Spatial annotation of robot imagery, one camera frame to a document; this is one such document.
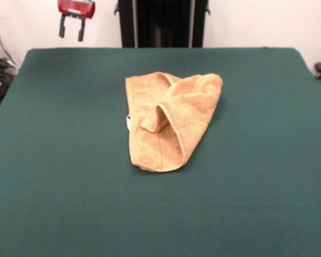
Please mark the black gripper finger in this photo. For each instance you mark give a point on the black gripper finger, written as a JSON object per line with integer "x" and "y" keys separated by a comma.
{"x": 81, "y": 30}
{"x": 62, "y": 28}

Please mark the tan terry towel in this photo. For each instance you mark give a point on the tan terry towel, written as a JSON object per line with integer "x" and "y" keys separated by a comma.
{"x": 192, "y": 107}

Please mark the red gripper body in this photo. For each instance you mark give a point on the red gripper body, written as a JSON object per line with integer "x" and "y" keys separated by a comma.
{"x": 81, "y": 7}

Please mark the dark green table cloth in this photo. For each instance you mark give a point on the dark green table cloth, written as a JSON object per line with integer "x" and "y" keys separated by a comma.
{"x": 203, "y": 200}

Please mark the black stand frame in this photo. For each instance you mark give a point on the black stand frame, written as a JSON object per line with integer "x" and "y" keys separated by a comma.
{"x": 163, "y": 24}

